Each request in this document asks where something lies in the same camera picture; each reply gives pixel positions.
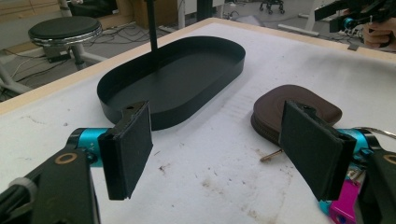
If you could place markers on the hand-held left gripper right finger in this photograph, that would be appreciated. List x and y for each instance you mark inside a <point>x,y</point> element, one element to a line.
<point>314,149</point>

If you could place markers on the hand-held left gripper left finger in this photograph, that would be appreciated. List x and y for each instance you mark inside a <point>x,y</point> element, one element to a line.
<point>124,155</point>

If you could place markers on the brown leather zip pouch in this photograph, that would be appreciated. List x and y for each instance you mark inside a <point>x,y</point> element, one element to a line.
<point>271,109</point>

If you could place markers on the black oval metal tray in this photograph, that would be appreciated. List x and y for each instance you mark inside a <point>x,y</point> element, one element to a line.
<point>174,81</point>

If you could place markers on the office chair wheel base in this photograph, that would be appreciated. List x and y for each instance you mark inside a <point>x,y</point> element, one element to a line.
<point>272,6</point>

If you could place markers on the white foam mat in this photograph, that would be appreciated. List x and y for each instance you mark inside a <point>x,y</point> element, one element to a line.
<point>218,174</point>

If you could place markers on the black T-shaped stand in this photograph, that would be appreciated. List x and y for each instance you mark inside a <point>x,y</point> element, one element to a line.
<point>152,25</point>

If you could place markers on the black round stool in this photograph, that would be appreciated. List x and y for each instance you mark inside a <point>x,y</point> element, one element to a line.
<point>65,29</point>

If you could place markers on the white desk leg frame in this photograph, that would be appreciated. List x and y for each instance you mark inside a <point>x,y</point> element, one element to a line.
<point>181,12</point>

